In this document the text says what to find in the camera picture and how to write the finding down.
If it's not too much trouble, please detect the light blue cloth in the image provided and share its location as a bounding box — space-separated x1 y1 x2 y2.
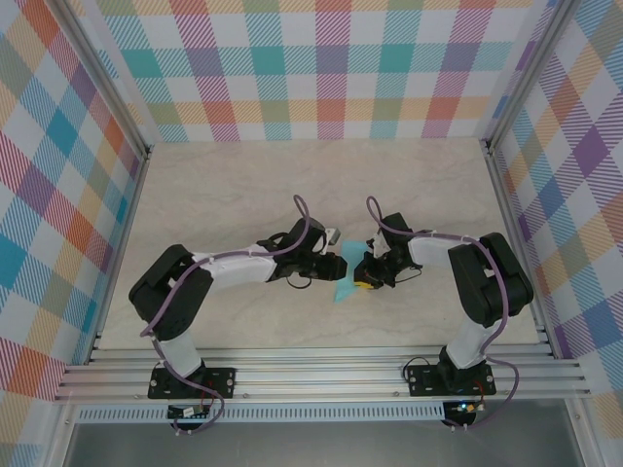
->
333 240 371 305

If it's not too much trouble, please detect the grey metal panel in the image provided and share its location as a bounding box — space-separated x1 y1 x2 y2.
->
62 421 585 467

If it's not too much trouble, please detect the small black circuit board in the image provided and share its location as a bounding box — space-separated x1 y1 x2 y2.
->
166 404 210 420

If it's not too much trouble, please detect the thin black right gripper wire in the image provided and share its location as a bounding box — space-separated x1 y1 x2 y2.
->
392 264 423 289

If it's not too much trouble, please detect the thin black base wire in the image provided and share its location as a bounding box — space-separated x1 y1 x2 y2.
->
401 357 440 386

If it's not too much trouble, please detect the aluminium mounting rail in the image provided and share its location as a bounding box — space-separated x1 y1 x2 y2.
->
53 345 593 404

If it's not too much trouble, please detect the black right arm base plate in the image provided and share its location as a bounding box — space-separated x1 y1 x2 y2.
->
407 364 496 398

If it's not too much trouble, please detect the aluminium side rail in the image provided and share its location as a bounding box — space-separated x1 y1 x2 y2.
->
85 145 153 366
484 140 559 361

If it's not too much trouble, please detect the slotted grey cable duct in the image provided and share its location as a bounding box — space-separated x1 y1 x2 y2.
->
75 402 447 423

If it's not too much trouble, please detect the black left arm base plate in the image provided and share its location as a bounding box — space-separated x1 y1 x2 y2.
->
147 367 238 401

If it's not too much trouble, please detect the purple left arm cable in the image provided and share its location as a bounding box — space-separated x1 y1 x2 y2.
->
139 195 322 435

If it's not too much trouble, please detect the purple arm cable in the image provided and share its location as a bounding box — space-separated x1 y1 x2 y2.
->
364 196 520 434
139 195 322 435

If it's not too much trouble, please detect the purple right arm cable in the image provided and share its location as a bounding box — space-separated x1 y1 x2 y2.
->
364 196 520 434

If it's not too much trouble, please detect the aluminium corner post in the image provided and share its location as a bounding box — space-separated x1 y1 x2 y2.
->
56 0 153 162
479 0 585 157

